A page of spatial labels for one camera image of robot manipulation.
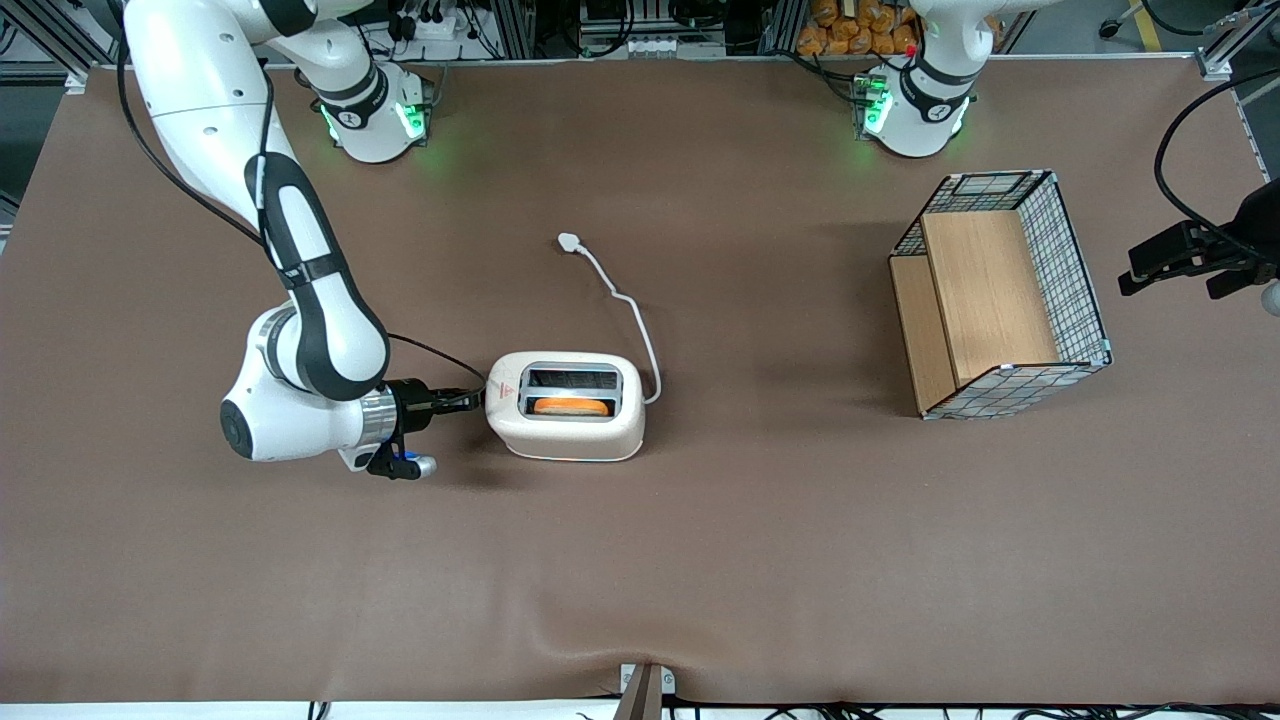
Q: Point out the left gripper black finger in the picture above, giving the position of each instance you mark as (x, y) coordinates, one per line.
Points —
(1245, 278)
(1175, 250)

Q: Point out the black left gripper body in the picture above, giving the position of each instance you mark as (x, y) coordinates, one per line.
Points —
(1256, 226)

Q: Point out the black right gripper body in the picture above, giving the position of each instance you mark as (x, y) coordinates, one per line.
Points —
(412, 402)

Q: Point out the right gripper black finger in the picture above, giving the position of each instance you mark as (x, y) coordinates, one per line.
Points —
(458, 401)

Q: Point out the white two-slot toaster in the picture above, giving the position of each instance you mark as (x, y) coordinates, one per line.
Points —
(565, 435)

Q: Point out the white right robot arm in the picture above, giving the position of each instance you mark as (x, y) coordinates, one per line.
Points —
(320, 340)

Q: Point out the toasted bread slice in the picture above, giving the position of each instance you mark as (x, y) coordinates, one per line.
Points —
(570, 407)

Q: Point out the light wooden step shelf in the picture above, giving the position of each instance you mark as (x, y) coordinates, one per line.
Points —
(990, 290)

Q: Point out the brown table cover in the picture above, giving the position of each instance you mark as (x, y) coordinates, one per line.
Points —
(640, 560)

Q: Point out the white power strip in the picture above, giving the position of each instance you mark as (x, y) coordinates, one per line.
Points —
(430, 22)

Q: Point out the bag of orange buns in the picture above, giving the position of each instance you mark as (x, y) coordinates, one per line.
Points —
(850, 30)

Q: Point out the left wrist camera housing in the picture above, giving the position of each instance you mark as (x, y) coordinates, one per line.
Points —
(1272, 298)

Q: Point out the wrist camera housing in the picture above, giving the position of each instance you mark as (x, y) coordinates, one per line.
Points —
(1272, 298)
(400, 465)

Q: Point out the right wrist camera housing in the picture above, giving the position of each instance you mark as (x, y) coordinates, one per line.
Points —
(400, 465)

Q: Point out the aluminium frame post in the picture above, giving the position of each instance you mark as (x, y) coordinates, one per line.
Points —
(1235, 40)
(70, 35)

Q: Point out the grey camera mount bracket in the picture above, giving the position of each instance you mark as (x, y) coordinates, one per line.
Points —
(645, 692)

